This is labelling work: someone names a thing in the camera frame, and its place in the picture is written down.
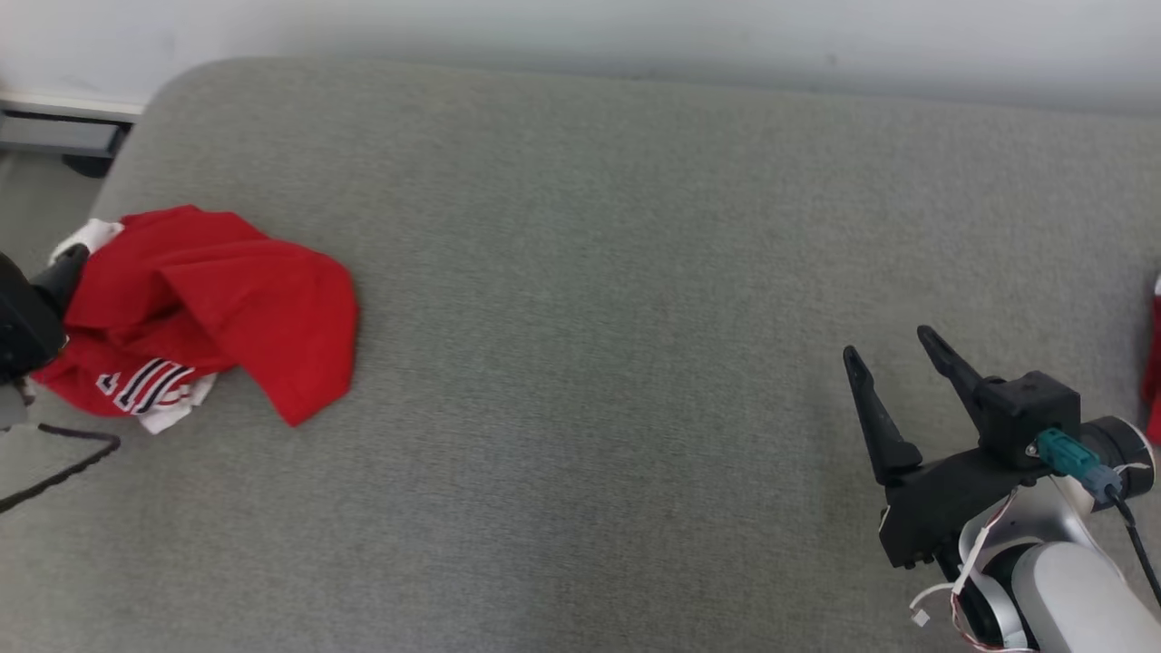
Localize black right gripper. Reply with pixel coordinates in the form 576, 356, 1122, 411
842, 324, 1044, 572

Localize red white twisted wire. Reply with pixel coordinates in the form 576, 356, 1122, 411
910, 490, 1039, 652

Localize red jersey with white trim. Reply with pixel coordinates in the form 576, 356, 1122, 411
32, 205, 360, 436

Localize red shorts with white stripe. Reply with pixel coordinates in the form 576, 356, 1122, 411
1140, 272, 1161, 445

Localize black left cable teal connector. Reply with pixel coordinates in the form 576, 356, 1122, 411
0, 423, 122, 514

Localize black cable teal connector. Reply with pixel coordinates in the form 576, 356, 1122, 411
1034, 428, 1161, 610
0, 423, 122, 514

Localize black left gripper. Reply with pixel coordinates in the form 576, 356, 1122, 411
0, 245, 93, 385

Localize black right cable teal connector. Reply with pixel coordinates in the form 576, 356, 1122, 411
1034, 428, 1161, 610

